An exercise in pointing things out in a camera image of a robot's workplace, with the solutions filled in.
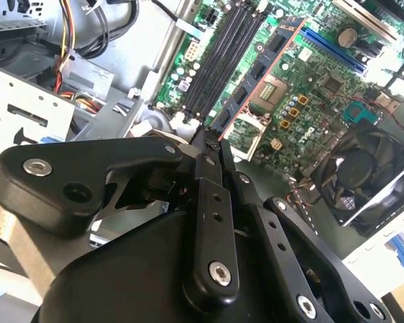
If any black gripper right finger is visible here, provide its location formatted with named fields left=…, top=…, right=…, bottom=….
left=220, top=138, right=390, bottom=323

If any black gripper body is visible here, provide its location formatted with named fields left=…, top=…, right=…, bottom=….
left=36, top=210, right=292, bottom=323

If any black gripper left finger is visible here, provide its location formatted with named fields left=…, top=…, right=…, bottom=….
left=0, top=129, right=240, bottom=314

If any RAM stick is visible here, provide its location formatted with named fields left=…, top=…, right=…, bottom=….
left=205, top=15, right=306, bottom=141

